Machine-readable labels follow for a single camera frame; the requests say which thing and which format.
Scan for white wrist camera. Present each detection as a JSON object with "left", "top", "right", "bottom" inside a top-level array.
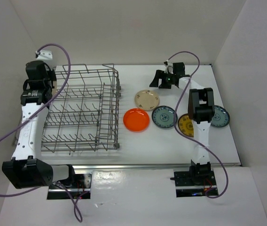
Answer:
[
  {"left": 35, "top": 50, "right": 53, "bottom": 61},
  {"left": 164, "top": 60, "right": 173, "bottom": 74}
]

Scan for grey wire dish rack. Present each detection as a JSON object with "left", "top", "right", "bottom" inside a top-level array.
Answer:
[{"left": 41, "top": 64, "right": 121, "bottom": 155}]

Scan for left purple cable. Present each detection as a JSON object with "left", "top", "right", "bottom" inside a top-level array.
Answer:
[{"left": 0, "top": 43, "right": 84, "bottom": 223}]

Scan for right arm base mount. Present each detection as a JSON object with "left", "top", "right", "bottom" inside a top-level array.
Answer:
[{"left": 170, "top": 171, "right": 219, "bottom": 198}]

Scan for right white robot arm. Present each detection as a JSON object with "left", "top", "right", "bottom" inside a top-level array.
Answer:
[{"left": 149, "top": 61, "right": 215, "bottom": 185}]

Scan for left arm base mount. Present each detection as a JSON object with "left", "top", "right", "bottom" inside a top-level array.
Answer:
[{"left": 47, "top": 172, "right": 92, "bottom": 200}]

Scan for cream plate small motifs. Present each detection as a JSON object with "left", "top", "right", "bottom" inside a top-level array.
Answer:
[{"left": 134, "top": 89, "right": 159, "bottom": 111}]

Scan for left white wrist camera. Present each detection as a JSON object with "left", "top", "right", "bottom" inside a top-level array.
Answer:
[{"left": 35, "top": 50, "right": 53, "bottom": 61}]

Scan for orange plate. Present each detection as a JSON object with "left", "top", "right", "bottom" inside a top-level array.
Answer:
[{"left": 123, "top": 108, "right": 150, "bottom": 132}]

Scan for yellow patterned plate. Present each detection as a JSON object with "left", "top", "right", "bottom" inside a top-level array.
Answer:
[{"left": 178, "top": 113, "right": 194, "bottom": 137}]

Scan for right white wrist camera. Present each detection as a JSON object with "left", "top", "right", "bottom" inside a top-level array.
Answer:
[{"left": 164, "top": 60, "right": 173, "bottom": 74}]

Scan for cream plate green patch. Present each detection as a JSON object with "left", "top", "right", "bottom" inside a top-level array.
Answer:
[{"left": 52, "top": 81, "right": 57, "bottom": 96}]

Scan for blue patterned plate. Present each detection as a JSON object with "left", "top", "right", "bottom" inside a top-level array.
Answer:
[
  {"left": 151, "top": 105, "right": 178, "bottom": 129},
  {"left": 211, "top": 105, "right": 230, "bottom": 128}
]

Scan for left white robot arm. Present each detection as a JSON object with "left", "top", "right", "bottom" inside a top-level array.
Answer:
[{"left": 2, "top": 60, "right": 77, "bottom": 189}]

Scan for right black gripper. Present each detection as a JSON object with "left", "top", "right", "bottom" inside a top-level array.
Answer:
[{"left": 149, "top": 70, "right": 175, "bottom": 89}]

